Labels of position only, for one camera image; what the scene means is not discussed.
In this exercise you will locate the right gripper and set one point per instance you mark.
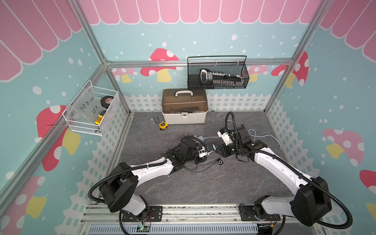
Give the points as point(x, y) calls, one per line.
point(223, 151)

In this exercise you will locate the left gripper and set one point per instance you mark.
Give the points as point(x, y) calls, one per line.
point(199, 160)

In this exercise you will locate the black mp3 player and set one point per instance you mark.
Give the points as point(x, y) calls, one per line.
point(220, 162)

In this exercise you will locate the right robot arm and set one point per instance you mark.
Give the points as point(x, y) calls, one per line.
point(311, 199)

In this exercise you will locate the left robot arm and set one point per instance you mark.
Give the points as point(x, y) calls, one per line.
point(117, 189)

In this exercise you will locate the grey power strip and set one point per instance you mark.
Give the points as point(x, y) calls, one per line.
point(200, 138)

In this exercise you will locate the yellow tape measure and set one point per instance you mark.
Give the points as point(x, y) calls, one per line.
point(163, 125)

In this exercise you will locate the white box brown lid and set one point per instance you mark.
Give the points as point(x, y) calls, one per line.
point(181, 106)

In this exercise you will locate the socket set in basket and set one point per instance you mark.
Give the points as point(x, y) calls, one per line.
point(217, 79)

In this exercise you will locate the yellow tool in bin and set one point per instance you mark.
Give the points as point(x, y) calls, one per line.
point(100, 117)

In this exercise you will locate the black tape roll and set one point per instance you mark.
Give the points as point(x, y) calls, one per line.
point(106, 101)

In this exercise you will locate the black wire mesh basket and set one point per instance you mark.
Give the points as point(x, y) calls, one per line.
point(232, 64)

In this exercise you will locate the clear wall bin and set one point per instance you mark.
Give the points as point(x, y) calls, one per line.
point(84, 109)

